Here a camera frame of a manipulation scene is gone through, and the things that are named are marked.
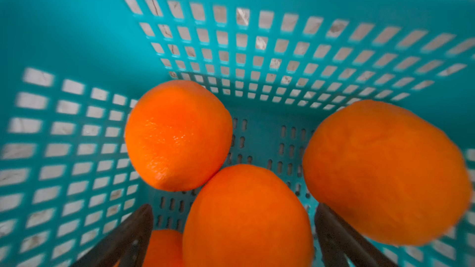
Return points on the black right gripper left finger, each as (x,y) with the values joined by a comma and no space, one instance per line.
(125,246)

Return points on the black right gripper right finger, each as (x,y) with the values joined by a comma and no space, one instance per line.
(340,243)

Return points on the orange fruit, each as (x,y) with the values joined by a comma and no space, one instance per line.
(165,249)
(246,216)
(178,136)
(391,175)

